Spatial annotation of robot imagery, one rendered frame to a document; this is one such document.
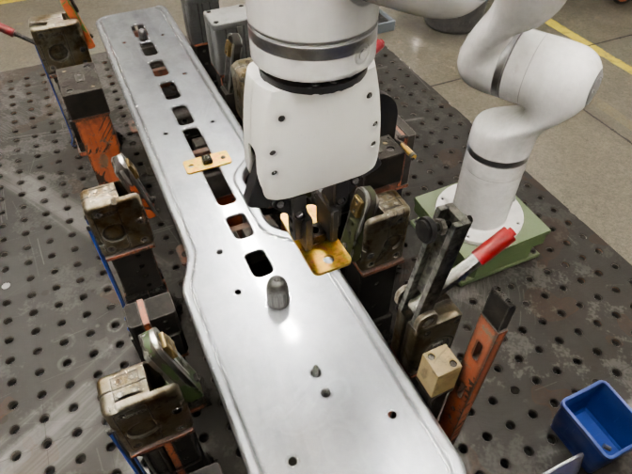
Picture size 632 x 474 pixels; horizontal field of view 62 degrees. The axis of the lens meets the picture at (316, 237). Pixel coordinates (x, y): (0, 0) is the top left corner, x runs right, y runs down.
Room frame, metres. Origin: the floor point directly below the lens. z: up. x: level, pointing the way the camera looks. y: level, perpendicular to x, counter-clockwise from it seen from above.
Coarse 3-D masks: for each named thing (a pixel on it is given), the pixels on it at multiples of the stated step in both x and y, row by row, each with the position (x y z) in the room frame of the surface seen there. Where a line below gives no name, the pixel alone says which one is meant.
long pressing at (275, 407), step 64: (128, 64) 1.11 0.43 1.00; (192, 64) 1.11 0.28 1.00; (192, 128) 0.87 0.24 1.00; (192, 192) 0.68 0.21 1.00; (192, 256) 0.53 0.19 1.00; (192, 320) 0.42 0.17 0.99; (256, 320) 0.41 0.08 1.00; (320, 320) 0.41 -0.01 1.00; (256, 384) 0.32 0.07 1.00; (320, 384) 0.32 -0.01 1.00; (384, 384) 0.32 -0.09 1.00; (256, 448) 0.24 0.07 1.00; (320, 448) 0.24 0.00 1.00; (384, 448) 0.24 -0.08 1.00; (448, 448) 0.24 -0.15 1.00
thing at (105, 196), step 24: (96, 192) 0.63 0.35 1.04; (120, 192) 0.65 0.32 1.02; (96, 216) 0.59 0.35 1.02; (120, 216) 0.61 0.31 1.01; (144, 216) 0.62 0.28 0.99; (96, 240) 0.59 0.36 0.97; (120, 240) 0.60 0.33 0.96; (144, 240) 0.62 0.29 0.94; (120, 264) 0.60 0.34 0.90; (144, 264) 0.62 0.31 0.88; (144, 288) 0.61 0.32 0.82
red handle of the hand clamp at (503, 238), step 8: (496, 232) 0.45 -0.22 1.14; (504, 232) 0.44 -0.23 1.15; (512, 232) 0.44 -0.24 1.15; (488, 240) 0.44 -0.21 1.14; (496, 240) 0.43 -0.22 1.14; (504, 240) 0.43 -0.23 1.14; (512, 240) 0.43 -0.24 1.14; (480, 248) 0.43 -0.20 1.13; (488, 248) 0.43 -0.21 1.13; (496, 248) 0.43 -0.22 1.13; (504, 248) 0.43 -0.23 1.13; (472, 256) 0.43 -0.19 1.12; (480, 256) 0.42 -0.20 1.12; (488, 256) 0.42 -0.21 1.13; (464, 264) 0.42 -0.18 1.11; (472, 264) 0.42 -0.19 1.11; (480, 264) 0.42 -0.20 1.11; (456, 272) 0.41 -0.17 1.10; (464, 272) 0.41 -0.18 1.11; (448, 280) 0.41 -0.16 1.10; (456, 280) 0.41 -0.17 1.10; (448, 288) 0.40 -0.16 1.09; (408, 304) 0.39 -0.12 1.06; (416, 304) 0.39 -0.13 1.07
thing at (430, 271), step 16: (448, 208) 0.41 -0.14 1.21; (416, 224) 0.40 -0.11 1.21; (432, 224) 0.38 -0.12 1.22; (448, 224) 0.40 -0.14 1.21; (464, 224) 0.39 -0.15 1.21; (432, 240) 0.38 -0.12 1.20; (448, 240) 0.38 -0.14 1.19; (464, 240) 0.39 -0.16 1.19; (432, 256) 0.40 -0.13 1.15; (448, 256) 0.38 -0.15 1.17; (416, 272) 0.40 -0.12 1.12; (432, 272) 0.38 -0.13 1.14; (448, 272) 0.39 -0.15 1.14; (416, 288) 0.40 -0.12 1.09; (432, 288) 0.38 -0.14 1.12; (400, 304) 0.40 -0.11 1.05; (432, 304) 0.38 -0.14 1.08
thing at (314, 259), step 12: (312, 204) 0.38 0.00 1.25; (312, 216) 0.36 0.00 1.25; (288, 228) 0.35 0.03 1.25; (324, 240) 0.33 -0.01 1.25; (300, 252) 0.32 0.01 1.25; (312, 252) 0.32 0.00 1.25; (324, 252) 0.32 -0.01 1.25; (336, 252) 0.32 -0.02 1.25; (312, 264) 0.30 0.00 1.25; (324, 264) 0.30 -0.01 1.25; (336, 264) 0.30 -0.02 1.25; (348, 264) 0.30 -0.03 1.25
